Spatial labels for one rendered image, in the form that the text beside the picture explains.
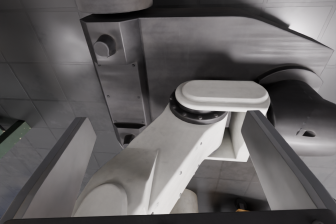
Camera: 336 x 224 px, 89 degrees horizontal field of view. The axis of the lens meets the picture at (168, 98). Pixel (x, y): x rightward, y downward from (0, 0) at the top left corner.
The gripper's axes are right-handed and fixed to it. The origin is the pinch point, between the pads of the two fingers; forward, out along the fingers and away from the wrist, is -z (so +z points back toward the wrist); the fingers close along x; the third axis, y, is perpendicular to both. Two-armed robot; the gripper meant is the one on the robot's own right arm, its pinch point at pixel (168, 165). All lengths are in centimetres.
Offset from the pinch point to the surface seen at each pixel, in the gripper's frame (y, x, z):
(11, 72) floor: 26, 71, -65
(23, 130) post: 60, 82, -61
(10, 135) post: 57, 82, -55
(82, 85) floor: 32, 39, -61
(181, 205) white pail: 117, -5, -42
